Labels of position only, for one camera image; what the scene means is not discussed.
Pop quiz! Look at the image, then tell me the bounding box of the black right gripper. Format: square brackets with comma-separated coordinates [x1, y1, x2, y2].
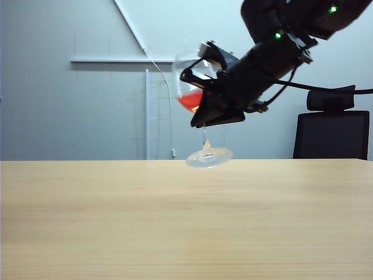
[190, 51, 275, 128]

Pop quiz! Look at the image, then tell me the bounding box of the clear goblet with red liquid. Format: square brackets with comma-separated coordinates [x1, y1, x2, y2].
[173, 52, 234, 169]

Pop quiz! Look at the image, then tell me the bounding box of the black office chair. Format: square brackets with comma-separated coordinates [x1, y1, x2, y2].
[293, 85, 370, 160]

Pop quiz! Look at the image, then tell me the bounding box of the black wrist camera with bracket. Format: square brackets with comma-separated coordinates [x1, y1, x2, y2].
[180, 41, 235, 88]

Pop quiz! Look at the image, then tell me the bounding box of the thin white hanging cable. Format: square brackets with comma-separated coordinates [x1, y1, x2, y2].
[147, 55, 177, 158]

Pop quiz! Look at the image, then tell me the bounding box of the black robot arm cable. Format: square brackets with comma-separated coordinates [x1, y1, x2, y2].
[262, 65, 373, 106]

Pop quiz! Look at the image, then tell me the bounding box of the white horizontal wall rail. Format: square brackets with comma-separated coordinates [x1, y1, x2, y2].
[69, 57, 202, 65]

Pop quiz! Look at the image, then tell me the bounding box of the white diagonal wall rail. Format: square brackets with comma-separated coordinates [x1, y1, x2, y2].
[112, 0, 148, 56]

